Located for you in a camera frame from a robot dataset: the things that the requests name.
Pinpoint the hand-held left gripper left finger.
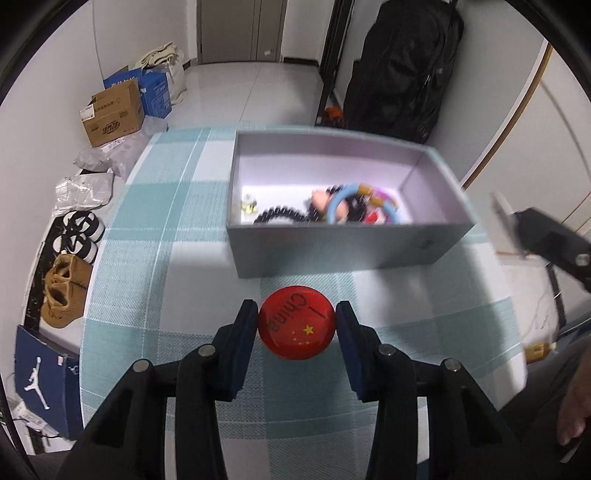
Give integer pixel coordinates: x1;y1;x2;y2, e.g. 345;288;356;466
55;299;259;480

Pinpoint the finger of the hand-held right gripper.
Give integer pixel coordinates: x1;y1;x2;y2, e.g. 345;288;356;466
515;207;591;292

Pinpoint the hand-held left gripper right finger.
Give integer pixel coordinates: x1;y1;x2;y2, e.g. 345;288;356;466
335;301;529;480

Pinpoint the grey cardboard storage box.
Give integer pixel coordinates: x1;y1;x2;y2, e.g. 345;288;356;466
226;130;477;279

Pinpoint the black beaded bracelet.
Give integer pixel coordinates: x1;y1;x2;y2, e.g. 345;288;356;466
254;203;320;224

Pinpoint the light blue ring bracelet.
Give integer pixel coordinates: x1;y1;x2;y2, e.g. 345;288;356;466
327;183;402;225

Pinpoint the small doll keychain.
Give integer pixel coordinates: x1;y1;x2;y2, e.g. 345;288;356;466
308;188;352;224

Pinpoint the purple bracelet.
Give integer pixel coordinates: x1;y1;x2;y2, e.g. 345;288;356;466
360;184;400;208

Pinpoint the white wardrobe with gold trim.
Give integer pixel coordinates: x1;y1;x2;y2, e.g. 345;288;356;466
457;41;591;241

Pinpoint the small tan object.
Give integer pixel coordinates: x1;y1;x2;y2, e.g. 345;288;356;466
525;342;556;364

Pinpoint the brown suede boot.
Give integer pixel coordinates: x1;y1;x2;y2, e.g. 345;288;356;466
51;253;93;289
41;272;88;329

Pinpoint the black white striped slipper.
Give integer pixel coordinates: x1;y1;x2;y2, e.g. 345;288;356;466
52;233;100;264
59;211;106;243

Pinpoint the blue shoe box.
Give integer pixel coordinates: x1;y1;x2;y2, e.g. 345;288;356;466
14;324;86;440

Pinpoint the white sneaker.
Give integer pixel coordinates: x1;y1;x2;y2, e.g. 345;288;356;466
9;401;61;439

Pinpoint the grey plastic parcel bag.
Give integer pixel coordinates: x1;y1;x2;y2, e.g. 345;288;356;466
53;168;115;217
74;131;153;178

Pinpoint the large black bag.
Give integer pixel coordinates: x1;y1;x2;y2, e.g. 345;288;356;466
344;0;465;144

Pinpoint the brown cardboard box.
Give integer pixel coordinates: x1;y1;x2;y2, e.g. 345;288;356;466
78;78;145;148

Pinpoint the blue carton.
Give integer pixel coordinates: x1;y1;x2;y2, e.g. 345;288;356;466
103;66;173;118

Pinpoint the white tote bag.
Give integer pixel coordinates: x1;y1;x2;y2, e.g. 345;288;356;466
135;41;188;104

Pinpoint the black metal rack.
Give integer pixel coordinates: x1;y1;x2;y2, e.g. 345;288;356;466
315;0;356;126

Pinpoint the grey door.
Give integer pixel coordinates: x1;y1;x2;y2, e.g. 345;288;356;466
196;0;289;65

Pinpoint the black cord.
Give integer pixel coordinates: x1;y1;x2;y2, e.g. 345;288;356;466
547;263;570;342

